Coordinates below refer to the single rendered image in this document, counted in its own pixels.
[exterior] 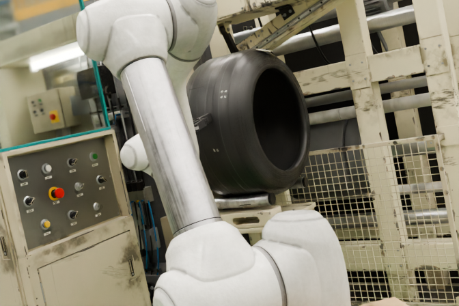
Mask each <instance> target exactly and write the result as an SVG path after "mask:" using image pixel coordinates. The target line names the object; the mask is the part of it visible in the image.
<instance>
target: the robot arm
mask: <svg viewBox="0 0 459 306"><path fill-rule="evenodd" d="M217 14H218V5H217V2H216V0H99V1H97V2H95V3H92V4H90V5H88V6H87V7H86V8H85V9H84V10H83V11H81V12H80V13H79V15H78V16H77V20H76V37H77V42H78V45H79V48H80V49H81V50H82V52H83V53H84V54H85V56H87V57H88V58H90V59H93V60H94V61H102V62H103V64H104V65H105V66H106V67H107V68H108V69H109V70H110V71H111V73H112V75H113V76H115V77H116V78H117V79H119V80H120V81H121V82H122V85H123V87H124V91H125V93H126V97H127V99H128V103H129V106H130V110H131V112H132V115H133V118H134V121H135V124H136V127H137V130H138V133H139V134H137V135H135V136H134V137H132V138H131V139H129V140H128V141H127V142H126V143H125V144H124V146H123V148H122V149H121V151H120V158H121V161H122V163H123V165H124V166H125V167H126V168H128V169H132V170H136V171H140V170H141V171H144V172H146V173H147V174H149V175H150V176H152V177H153V178H154V179H155V182H156V185H157V188H158V191H159V194H160V197H161V201H162V203H163V207H164V209H165V213H166V215H167V219H168V221H169V225H170V228H171V231H172V234H173V237H174V239H173V240H171V242H170V244H169V246H168V249H167V252H166V255H165V257H166V265H167V272H166V273H163V274H162V275H161V276H160V277H159V279H158V281H157V283H156V286H155V288H154V297H153V306H351V303H350V288H349V283H348V275H347V271H346V265H345V261H344V256H343V253H342V248H341V246H340V244H339V241H338V239H337V236H336V235H335V232H334V231H333V229H332V227H331V226H330V224H329V222H328V221H327V220H326V219H325V218H323V217H322V215H321V214H320V213H319V212H317V211H315V210H290V211H285V212H280V213H277V214H276V215H275V216H274V217H273V218H271V219H270V220H268V222H267V223H266V225H265V226H264V228H263V230H262V239H261V240H260V241H258V242H257V243H255V244H254V245H253V246H252V247H251V246H250V245H249V244H248V242H247V241H246V240H245V239H244V238H243V237H242V235H241V234H240V232H239V231H238V229H237V228H235V227H234V226H233V225H230V224H229V223H227V222H225V221H222V219H221V216H220V214H219V210H218V208H217V205H216V202H215V200H214V197H213V194H212V191H211V189H210V186H209V183H208V180H207V178H206V175H205V172H204V169H203V167H202V164H201V161H200V159H199V146H198V142H197V137H196V133H195V132H199V130H201V129H202V128H204V127H205V126H206V125H207V124H208V123H210V122H211V121H212V117H211V114H210V113H207V114H205V115H203V116H201V117H199V118H197V119H195V118H192V115H191V110H190V106H189V101H188V98H187V93H186V79H187V76H188V75H189V73H190V71H191V70H192V69H193V67H194V66H195V64H196V63H197V62H198V61H199V60H200V58H201V57H202V55H203V53H204V51H205V50H206V48H207V47H208V45H209V43H210V41H211V39H212V35H213V33H214V30H215V27H216V23H217Z"/></svg>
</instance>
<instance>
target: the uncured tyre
mask: <svg viewBox="0 0 459 306"><path fill-rule="evenodd" d="M202 86H203V87H202ZM196 87H200V88H197V89H193V88H196ZM190 89H191V90H190ZM221 89H228V93H227V99H222V100H219V98H220V91H221ZM186 93H187V98H188V101H189V106H190V110H191V115H192V118H195V119H197V118H199V117H201V116H203V115H205V114H207V113H210V114H211V117H212V121H211V122H210V123H208V124H207V125H206V126H205V127H204V128H202V129H201V130H199V132H195V133H196V137H197V142H198V146H199V159H200V161H201V164H202V167H203V169H204V172H205V175H206V178H207V180H208V183H209V186H210V189H211V191H213V192H215V193H216V194H218V195H220V196H223V197H233V196H241V195H255V194H263V193H274V195H278V194H280V193H282V192H285V191H287V190H288V189H290V188H291V187H292V186H293V185H294V183H295V182H296V181H297V180H298V178H299V176H300V175H301V174H302V172H303V170H304V168H305V165H306V162H307V159H308V155H309V147H310V124H309V114H308V110H307V105H306V102H305V97H304V95H303V92H302V89H301V86H300V85H299V83H298V81H297V79H296V77H295V75H294V74H293V72H292V71H291V69H289V67H288V66H287V65H286V64H285V63H284V62H283V61H281V60H280V59H279V58H278V57H276V56H275V55H273V54H272V53H270V52H268V51H259V50H256V49H254V48H250V49H247V50H243V51H238V52H236V53H231V54H228V55H224V56H220V57H215V58H212V59H209V60H208V61H206V62H205V63H203V64H202V65H200V66H199V67H198V68H197V69H196V70H195V71H194V72H193V74H192V75H191V77H190V79H189V81H188V83H187V85H186ZM213 147H219V151H220V153H217V154H213V151H212V148H213Z"/></svg>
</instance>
